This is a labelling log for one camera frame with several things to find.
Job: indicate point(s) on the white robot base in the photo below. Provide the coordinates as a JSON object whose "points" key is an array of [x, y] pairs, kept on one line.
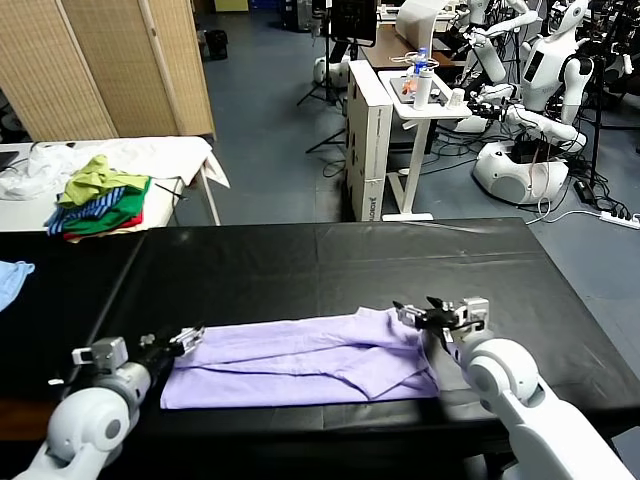
{"points": [[332, 72]]}

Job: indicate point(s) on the yellow cardboard box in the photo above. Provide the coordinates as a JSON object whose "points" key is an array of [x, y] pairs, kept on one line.
{"points": [[232, 5]]}

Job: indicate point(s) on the black trash bin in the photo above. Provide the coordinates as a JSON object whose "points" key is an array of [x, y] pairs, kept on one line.
{"points": [[216, 46]]}

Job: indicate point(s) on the black tripod stand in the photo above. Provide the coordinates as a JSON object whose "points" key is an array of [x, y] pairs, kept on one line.
{"points": [[330, 141], [327, 75]]}

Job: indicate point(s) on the red garment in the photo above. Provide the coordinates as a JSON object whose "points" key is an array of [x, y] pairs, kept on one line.
{"points": [[135, 222]]}

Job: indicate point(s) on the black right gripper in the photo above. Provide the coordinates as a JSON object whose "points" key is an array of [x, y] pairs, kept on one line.
{"points": [[445, 321]]}

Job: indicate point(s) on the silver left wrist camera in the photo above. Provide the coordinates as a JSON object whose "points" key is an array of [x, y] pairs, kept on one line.
{"points": [[102, 352]]}

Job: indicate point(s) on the blue storage crates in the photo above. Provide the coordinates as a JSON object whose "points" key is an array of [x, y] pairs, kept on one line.
{"points": [[265, 4]]}

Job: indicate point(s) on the grey laptop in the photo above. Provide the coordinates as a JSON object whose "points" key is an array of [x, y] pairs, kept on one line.
{"points": [[400, 97]]}

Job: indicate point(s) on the black monitor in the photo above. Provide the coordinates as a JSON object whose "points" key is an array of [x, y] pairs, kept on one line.
{"points": [[352, 20]]}

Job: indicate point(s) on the white humanoid robot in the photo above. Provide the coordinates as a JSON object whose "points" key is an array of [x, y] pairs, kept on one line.
{"points": [[545, 65], [487, 55]]}

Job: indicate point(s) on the white standing desk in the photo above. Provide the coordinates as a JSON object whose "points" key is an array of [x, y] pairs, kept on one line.
{"points": [[417, 150]]}

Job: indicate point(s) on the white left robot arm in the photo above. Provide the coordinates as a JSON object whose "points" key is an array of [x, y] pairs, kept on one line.
{"points": [[90, 415]]}

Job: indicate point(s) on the black power adapter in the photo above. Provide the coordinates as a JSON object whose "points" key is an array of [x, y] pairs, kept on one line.
{"points": [[584, 191]]}

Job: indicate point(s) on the light blue garment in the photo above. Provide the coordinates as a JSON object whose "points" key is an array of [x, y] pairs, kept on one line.
{"points": [[12, 285]]}

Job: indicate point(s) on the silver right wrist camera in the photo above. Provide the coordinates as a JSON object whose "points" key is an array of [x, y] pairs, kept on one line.
{"points": [[475, 312]]}

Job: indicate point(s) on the beige garment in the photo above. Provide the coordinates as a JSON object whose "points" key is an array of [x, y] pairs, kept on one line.
{"points": [[100, 236]]}

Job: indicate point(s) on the tall white cardboard box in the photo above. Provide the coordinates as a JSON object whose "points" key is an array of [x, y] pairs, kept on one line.
{"points": [[367, 150]]}

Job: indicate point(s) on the clear bottle blue cap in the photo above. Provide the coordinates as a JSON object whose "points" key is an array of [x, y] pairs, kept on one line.
{"points": [[421, 60]]}

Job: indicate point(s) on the bamboo folding screen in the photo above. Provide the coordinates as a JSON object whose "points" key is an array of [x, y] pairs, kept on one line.
{"points": [[100, 65]]}

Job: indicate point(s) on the brown wooden desk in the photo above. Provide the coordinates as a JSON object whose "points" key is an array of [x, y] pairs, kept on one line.
{"points": [[385, 47]]}

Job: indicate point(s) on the white thermos bottle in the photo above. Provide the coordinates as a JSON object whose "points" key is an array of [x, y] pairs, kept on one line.
{"points": [[422, 92]]}

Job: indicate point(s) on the white crumpled garment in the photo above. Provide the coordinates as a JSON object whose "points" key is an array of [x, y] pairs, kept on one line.
{"points": [[40, 170]]}

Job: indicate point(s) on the blue striped garment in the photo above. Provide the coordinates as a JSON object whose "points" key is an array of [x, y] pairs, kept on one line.
{"points": [[95, 206]]}

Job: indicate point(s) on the white paper cup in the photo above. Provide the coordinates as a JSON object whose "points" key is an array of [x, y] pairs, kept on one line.
{"points": [[456, 100]]}

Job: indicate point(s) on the white curved plastic shell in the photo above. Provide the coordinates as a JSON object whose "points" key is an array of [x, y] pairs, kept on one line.
{"points": [[417, 20]]}

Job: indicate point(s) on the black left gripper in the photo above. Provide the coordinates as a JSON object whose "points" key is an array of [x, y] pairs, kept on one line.
{"points": [[152, 357]]}

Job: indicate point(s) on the lavender t-shirt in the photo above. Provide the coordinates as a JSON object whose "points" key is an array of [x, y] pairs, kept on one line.
{"points": [[300, 365]]}

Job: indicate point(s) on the white power strip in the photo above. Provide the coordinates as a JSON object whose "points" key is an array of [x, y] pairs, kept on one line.
{"points": [[620, 218]]}

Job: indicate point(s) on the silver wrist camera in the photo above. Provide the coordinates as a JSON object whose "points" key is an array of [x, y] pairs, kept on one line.
{"points": [[475, 312], [102, 352]]}

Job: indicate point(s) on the green garment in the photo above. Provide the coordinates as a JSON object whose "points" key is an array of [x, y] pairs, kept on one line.
{"points": [[125, 207]]}

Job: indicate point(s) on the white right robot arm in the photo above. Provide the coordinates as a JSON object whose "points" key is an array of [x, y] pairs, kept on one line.
{"points": [[505, 372]]}

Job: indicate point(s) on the small orange object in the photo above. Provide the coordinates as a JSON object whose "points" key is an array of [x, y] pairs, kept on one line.
{"points": [[409, 87]]}

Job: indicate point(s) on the white tablecloth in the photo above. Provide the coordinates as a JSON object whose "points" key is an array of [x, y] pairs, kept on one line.
{"points": [[160, 155]]}

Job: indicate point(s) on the black pole stand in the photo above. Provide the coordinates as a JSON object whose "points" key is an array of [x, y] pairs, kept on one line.
{"points": [[597, 125]]}

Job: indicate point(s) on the yellow-green garment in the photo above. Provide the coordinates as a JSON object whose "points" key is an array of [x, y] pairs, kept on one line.
{"points": [[85, 185]]}

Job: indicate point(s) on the white folding table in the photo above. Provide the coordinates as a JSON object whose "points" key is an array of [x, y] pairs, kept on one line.
{"points": [[20, 215]]}

